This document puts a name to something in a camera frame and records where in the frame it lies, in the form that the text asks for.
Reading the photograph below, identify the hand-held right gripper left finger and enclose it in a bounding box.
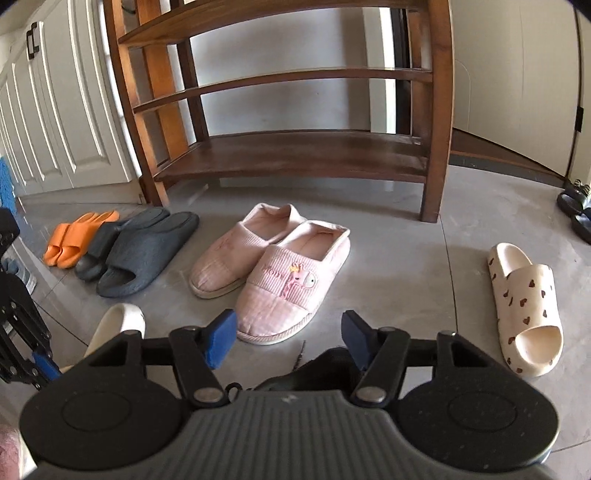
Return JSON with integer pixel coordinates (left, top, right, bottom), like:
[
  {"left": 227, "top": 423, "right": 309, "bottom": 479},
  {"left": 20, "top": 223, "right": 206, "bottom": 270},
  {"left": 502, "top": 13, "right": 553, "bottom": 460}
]
[{"left": 87, "top": 308, "right": 238, "bottom": 410}]

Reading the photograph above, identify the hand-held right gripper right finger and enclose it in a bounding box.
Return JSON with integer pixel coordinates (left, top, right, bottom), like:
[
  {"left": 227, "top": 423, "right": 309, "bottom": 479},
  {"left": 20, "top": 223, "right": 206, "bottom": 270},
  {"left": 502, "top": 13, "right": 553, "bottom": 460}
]
[{"left": 341, "top": 310, "right": 498, "bottom": 408}]

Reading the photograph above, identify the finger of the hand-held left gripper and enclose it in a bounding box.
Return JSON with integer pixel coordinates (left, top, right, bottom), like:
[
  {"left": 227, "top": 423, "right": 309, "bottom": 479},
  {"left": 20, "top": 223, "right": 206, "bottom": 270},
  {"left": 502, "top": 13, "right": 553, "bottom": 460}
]
[{"left": 0, "top": 264, "right": 62, "bottom": 393}]

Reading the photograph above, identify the orange textured slide slipper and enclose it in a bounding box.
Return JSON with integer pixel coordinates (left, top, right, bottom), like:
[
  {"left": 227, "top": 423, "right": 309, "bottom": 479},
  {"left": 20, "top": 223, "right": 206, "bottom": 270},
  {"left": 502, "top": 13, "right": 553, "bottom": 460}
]
[
  {"left": 55, "top": 210, "right": 121, "bottom": 269},
  {"left": 43, "top": 212, "right": 100, "bottom": 265}
]

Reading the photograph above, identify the pink fabric slipper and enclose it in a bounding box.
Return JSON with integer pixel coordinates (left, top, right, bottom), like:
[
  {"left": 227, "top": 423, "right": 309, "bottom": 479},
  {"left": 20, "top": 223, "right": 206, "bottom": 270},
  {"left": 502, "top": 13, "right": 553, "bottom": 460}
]
[
  {"left": 189, "top": 203, "right": 308, "bottom": 300},
  {"left": 235, "top": 220, "right": 352, "bottom": 347}
]

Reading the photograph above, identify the cream heart print slipper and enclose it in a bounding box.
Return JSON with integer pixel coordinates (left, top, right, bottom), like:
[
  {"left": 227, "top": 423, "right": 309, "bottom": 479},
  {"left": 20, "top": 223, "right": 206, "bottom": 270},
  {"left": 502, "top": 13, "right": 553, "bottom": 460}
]
[
  {"left": 486, "top": 243, "right": 565, "bottom": 378},
  {"left": 60, "top": 303, "right": 147, "bottom": 374}
]

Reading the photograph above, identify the dark grey ribbed slipper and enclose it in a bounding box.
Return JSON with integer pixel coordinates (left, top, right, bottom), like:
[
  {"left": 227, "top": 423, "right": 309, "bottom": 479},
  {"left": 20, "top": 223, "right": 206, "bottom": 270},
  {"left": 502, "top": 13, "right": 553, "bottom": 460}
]
[
  {"left": 74, "top": 206, "right": 172, "bottom": 282},
  {"left": 95, "top": 211, "right": 201, "bottom": 299}
]

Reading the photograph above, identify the brown wooden shoe rack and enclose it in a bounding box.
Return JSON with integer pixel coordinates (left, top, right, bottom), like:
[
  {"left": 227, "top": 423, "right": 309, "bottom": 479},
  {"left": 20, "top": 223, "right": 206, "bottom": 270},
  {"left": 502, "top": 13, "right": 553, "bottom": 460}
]
[{"left": 102, "top": 0, "right": 456, "bottom": 223}]

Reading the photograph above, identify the blue bristly brush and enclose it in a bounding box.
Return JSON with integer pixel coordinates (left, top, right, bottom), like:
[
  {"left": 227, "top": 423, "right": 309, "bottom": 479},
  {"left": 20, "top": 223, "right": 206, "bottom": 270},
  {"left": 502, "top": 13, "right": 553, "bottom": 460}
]
[{"left": 0, "top": 156, "right": 20, "bottom": 214}]

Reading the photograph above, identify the person's bare leg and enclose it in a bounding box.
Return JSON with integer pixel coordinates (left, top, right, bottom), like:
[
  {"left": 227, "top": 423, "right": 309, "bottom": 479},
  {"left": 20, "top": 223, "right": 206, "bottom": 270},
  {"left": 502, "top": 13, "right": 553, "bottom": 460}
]
[{"left": 0, "top": 425, "right": 25, "bottom": 480}]

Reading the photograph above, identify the white panelled cabinet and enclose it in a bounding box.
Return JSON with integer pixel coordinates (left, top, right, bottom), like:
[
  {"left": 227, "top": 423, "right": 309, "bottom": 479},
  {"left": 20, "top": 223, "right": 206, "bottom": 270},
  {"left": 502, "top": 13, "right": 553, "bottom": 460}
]
[{"left": 0, "top": 0, "right": 145, "bottom": 200}]

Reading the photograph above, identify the black sandal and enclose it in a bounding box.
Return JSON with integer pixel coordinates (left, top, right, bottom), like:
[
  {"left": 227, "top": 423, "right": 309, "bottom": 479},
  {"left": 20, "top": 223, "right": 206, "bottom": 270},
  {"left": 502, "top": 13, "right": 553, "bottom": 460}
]
[
  {"left": 570, "top": 208, "right": 591, "bottom": 245},
  {"left": 556, "top": 180, "right": 591, "bottom": 217}
]

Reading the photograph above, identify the white door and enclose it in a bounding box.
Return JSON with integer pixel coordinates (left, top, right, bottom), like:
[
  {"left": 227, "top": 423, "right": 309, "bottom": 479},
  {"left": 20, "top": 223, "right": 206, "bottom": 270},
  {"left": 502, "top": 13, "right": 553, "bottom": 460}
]
[{"left": 450, "top": 0, "right": 591, "bottom": 184}]

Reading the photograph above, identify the black cabinet handle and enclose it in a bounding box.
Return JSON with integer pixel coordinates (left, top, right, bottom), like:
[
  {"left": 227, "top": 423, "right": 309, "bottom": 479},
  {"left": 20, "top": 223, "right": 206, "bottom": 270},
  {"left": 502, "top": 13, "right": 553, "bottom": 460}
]
[{"left": 25, "top": 22, "right": 41, "bottom": 61}]

